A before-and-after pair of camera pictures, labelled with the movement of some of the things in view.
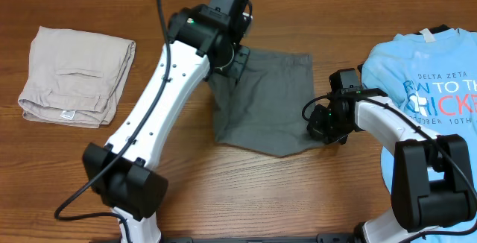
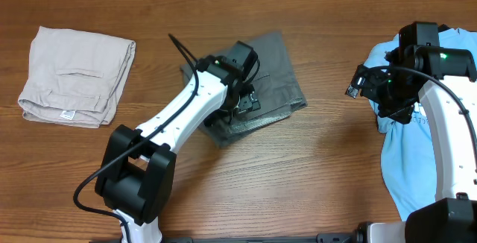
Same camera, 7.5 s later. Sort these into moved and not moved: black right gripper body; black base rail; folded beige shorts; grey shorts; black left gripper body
Moved: black right gripper body; black left gripper body; grey shorts
Not moved: folded beige shorts; black base rail
